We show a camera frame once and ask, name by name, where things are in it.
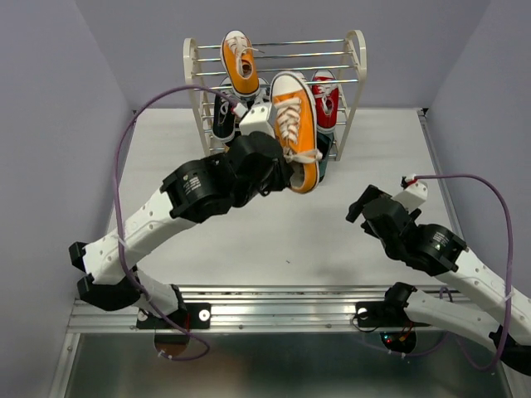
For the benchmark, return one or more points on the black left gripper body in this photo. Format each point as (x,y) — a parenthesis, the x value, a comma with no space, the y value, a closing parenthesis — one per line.
(275,180)

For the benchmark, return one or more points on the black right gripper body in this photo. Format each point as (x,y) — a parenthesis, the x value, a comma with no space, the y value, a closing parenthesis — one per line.
(391,249)

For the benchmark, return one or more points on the black sneaker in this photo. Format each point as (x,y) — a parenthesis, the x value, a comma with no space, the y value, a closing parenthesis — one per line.
(223,125)
(263,94)

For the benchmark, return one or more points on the orange sneaker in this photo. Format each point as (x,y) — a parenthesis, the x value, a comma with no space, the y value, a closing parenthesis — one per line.
(237,57)
(296,129)

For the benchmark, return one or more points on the red sneaker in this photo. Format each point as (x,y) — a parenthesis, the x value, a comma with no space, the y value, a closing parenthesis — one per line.
(326,95)
(299,75)

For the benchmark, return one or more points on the orange sneaker front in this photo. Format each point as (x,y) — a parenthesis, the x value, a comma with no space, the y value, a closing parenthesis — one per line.
(237,57)

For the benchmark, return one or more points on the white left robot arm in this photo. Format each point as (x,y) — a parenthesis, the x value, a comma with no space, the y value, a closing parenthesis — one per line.
(197,190)

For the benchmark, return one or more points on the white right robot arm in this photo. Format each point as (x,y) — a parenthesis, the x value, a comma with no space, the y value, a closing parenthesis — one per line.
(500,321)

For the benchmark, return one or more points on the cream metal shoe shelf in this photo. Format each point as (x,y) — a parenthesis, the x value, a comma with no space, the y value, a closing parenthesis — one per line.
(345,57)

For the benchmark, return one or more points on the green loafer right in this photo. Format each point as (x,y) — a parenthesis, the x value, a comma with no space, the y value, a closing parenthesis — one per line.
(324,145)

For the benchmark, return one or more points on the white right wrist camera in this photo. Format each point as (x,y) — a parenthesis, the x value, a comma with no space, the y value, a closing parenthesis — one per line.
(414,193)

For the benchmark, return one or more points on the aluminium mounting rail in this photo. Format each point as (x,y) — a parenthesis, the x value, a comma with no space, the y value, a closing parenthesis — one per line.
(247,309)

